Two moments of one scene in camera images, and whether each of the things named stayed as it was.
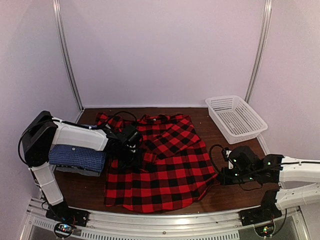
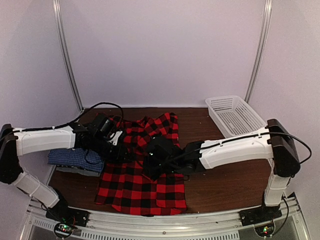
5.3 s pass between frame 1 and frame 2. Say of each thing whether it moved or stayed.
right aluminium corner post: stayed
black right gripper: moved
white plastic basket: stayed
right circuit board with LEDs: stayed
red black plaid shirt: moved
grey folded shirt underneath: stayed
